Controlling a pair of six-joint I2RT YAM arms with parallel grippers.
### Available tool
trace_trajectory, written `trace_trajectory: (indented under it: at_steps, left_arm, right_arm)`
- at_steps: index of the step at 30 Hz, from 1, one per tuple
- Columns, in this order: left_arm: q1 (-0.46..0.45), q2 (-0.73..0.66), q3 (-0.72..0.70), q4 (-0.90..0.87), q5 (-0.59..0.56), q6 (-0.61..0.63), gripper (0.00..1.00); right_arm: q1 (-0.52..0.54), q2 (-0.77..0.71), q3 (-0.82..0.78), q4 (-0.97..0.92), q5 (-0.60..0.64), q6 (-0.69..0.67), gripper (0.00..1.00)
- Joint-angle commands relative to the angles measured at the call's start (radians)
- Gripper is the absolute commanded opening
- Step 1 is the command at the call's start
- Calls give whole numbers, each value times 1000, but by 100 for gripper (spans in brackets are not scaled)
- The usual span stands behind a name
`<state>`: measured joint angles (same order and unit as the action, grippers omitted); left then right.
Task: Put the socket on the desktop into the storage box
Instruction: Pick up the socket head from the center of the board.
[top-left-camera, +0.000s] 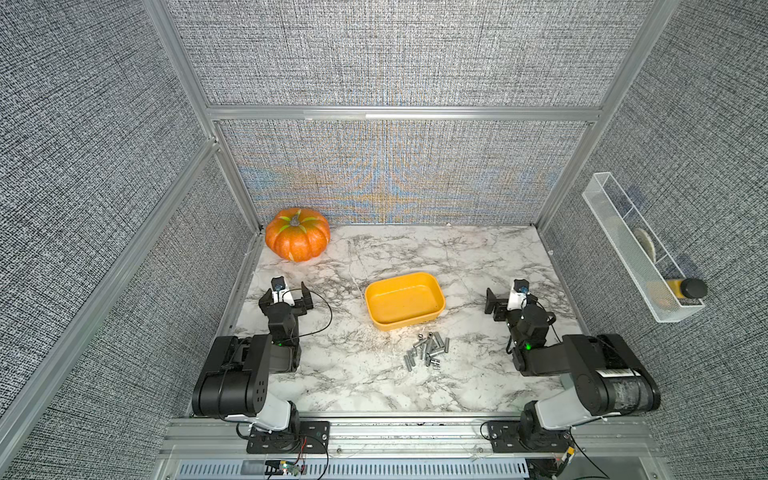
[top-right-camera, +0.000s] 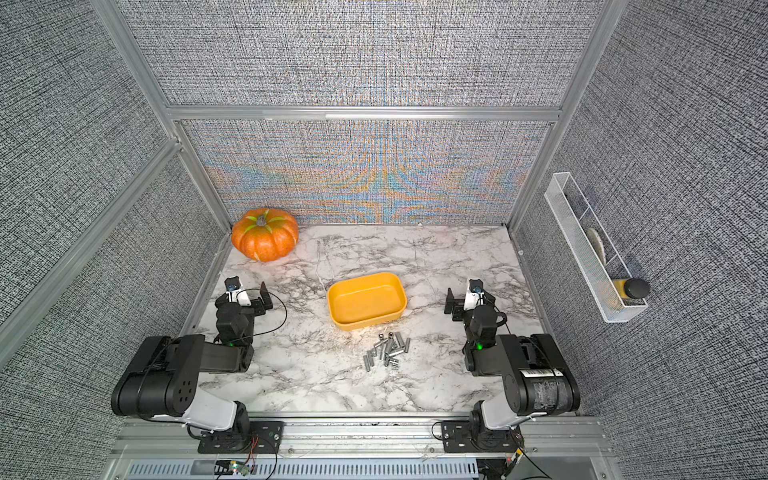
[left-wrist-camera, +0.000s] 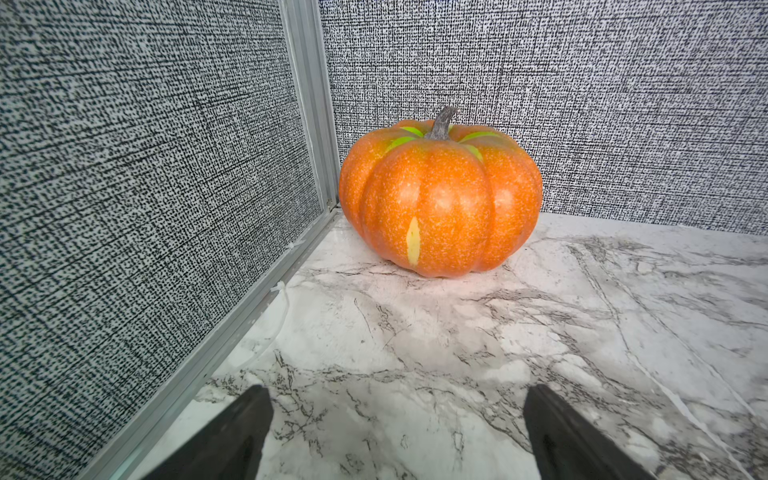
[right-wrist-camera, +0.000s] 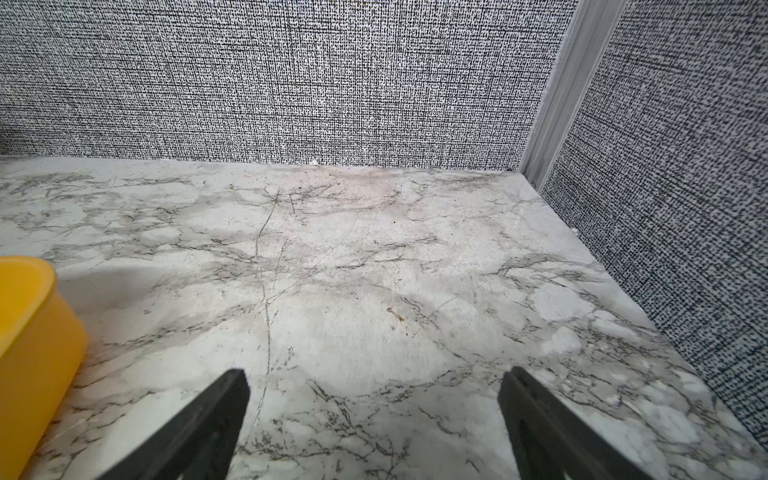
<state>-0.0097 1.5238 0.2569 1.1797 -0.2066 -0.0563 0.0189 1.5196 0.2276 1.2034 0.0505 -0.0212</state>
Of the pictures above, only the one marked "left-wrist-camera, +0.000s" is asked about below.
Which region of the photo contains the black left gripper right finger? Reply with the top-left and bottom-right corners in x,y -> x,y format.
523,384 -> 653,480

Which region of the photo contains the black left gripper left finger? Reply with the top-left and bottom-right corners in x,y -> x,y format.
145,385 -> 274,480

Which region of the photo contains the orange decorative pumpkin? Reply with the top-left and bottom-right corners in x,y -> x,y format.
338,106 -> 543,278

